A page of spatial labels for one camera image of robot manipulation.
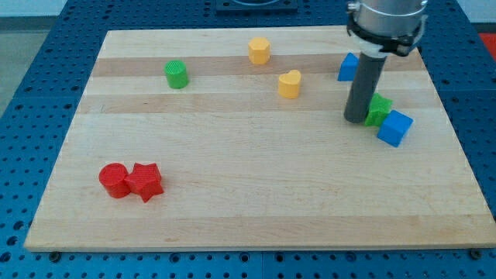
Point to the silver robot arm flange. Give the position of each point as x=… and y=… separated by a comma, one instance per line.
x=382, y=27

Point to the wooden board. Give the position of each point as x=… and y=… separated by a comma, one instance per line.
x=244, y=168

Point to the yellow heart block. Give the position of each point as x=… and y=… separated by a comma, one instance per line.
x=289, y=84

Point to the yellow hexagon block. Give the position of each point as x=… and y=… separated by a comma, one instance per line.
x=259, y=50

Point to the green cylinder block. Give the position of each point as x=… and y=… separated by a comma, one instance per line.
x=176, y=74

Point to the red star block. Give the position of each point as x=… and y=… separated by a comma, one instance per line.
x=145, y=181

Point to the blue block behind rod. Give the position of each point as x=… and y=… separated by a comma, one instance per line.
x=348, y=68

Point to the green star block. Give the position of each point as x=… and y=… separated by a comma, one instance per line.
x=379, y=110

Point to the red cylinder block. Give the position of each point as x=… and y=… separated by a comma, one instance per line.
x=112, y=178

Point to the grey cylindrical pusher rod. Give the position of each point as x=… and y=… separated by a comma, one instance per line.
x=365, y=81

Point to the blue cube block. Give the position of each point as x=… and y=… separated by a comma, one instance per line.
x=394, y=128

